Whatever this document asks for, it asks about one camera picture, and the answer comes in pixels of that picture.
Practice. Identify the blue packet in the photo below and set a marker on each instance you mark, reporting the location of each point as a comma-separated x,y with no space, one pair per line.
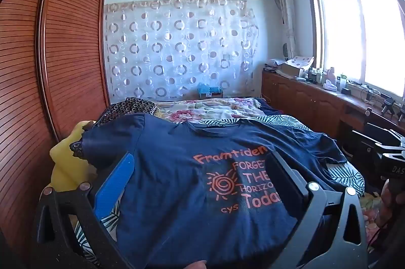
207,88

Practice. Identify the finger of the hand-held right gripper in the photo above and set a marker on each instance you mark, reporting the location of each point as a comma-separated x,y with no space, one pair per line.
387,148
398,136

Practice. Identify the long wooden cabinet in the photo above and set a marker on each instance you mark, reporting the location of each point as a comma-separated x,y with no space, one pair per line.
303,101

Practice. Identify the floral blanket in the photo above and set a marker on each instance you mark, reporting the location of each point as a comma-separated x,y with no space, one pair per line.
208,109

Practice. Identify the dark circle-print cloth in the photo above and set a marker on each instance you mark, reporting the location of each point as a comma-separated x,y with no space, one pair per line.
126,107

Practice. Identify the navy printed t-shirt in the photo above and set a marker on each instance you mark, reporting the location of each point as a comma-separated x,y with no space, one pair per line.
177,180

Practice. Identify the leaf print bedsheet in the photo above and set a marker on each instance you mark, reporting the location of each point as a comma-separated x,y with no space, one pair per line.
346,177

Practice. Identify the yellow plush toy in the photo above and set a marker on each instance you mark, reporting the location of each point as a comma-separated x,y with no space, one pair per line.
66,158

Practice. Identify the dark blue blanket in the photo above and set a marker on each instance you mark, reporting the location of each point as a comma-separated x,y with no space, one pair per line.
269,109

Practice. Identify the circle-patterned sheer curtain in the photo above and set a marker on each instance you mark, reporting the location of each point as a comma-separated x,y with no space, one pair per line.
177,47

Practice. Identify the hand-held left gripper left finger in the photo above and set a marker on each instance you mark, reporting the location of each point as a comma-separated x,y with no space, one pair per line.
110,190

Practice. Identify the cardboard box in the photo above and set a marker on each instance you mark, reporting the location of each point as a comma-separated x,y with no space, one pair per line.
292,69

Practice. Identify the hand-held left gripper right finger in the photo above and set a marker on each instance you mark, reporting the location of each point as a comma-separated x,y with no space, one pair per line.
286,183

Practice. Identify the white tissue box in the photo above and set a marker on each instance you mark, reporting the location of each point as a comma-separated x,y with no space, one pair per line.
330,86

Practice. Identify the person's right hand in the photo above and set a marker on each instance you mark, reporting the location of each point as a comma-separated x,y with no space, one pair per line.
390,202

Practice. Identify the plain dark navy shirt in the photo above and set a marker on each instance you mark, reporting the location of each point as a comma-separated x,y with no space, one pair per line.
303,142

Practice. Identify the wooden louvered wardrobe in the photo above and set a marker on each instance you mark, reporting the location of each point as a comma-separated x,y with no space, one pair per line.
72,35

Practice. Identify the floral quilt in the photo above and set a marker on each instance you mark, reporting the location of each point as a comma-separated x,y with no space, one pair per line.
368,209

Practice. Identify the white bundled window curtain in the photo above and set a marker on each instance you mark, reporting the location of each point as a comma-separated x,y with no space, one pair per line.
286,12

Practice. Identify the wooden-framed window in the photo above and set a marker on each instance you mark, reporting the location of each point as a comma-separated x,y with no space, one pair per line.
373,35

